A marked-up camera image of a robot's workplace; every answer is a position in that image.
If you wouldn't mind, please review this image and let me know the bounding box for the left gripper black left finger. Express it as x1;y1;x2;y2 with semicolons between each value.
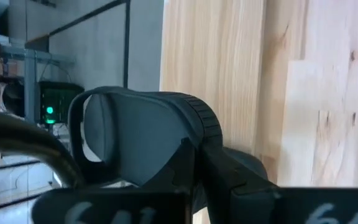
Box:
31;138;198;224

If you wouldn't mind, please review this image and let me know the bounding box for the grey metal room shelving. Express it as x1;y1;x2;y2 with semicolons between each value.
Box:
0;30;76;124

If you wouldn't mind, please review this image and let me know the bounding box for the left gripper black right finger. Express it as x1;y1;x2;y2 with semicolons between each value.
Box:
197;141;358;224

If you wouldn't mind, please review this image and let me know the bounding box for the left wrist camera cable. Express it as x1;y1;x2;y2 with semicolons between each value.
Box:
0;107;86;189

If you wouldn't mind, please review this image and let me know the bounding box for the black device with green light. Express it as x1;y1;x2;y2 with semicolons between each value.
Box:
38;81;85;125

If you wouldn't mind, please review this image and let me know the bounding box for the black rubber slide sandal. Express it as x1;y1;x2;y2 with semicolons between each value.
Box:
67;86;269;215

